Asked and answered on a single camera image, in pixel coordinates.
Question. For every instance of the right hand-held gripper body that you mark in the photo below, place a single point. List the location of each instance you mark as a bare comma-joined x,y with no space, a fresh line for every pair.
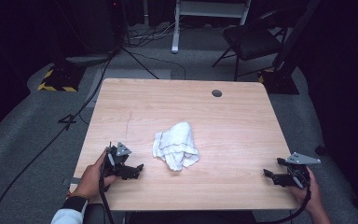
299,172

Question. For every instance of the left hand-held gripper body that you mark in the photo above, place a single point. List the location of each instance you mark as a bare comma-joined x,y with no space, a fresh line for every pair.
115,157

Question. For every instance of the white towel with stitched edge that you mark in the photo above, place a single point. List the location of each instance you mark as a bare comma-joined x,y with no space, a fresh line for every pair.
177,146

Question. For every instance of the person's right hand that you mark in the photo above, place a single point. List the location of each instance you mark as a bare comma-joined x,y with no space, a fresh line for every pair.
312,194

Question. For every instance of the person's left hand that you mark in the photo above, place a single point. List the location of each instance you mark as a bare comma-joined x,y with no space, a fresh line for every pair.
90,182

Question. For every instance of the small black floor object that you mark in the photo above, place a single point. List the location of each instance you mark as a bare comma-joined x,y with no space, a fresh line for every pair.
320,150

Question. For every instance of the person's dark clothing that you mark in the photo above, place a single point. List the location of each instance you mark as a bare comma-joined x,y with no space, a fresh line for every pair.
192,218

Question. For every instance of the black stand with pole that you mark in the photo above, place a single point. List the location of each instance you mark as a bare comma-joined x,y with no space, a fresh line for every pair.
281,81

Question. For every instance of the black yellow striped stand base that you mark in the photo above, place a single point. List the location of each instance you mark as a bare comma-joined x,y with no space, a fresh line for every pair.
60,77

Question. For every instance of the black folding chair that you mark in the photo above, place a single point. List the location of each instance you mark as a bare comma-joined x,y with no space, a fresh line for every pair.
250,42

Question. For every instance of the white desk frame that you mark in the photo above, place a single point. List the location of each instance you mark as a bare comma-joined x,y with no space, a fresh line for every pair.
176,28

